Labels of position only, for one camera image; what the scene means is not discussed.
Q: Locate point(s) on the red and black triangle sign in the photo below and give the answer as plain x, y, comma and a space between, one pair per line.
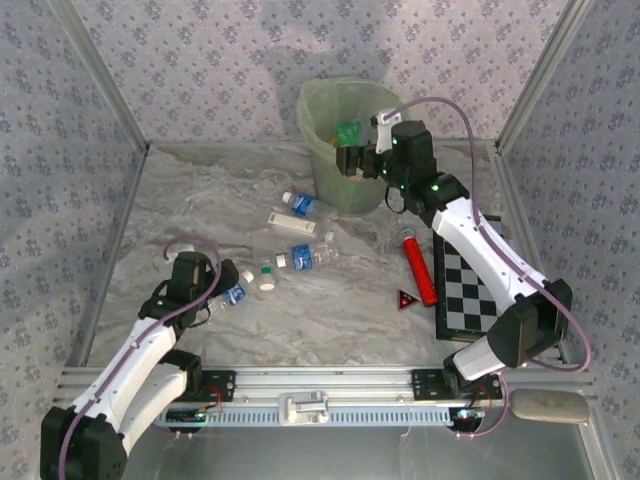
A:
407, 301

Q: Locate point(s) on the blue label bottle white cap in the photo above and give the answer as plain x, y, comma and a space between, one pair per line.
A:
235, 295

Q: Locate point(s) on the white latch bracket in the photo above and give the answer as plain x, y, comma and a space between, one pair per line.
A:
300, 407

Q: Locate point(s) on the green lined trash bin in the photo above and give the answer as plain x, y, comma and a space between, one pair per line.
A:
310, 115

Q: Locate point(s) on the clear bottle white barcode label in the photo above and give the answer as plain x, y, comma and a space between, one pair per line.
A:
292, 224

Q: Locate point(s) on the grey oval pad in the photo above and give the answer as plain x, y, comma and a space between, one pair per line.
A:
547, 406

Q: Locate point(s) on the circuit board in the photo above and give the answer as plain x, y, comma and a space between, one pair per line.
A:
185, 416
467, 414

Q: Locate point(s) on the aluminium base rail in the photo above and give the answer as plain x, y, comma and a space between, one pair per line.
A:
325, 382

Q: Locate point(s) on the aluminium frame post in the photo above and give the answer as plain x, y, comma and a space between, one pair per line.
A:
103, 75
542, 75

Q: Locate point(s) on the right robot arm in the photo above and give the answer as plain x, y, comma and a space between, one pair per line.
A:
480, 250

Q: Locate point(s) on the red glitter tube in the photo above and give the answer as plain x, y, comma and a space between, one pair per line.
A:
422, 275

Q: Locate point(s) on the aluminium frame side rail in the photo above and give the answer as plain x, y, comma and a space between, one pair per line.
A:
116, 250
517, 210

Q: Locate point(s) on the left circuit board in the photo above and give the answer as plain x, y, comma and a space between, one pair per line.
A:
185, 416

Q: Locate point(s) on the green bottle yellow cap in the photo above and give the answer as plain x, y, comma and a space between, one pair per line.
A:
347, 132

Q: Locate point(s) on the black and grey checkerboard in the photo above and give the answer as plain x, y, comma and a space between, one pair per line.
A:
460, 300

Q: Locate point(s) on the green mesh waste bin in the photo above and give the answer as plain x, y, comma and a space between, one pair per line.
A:
345, 197

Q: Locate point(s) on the right circuit board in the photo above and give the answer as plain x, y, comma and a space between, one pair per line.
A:
467, 414

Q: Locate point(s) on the small green label bottle white cap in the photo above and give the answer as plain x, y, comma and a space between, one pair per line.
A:
267, 286

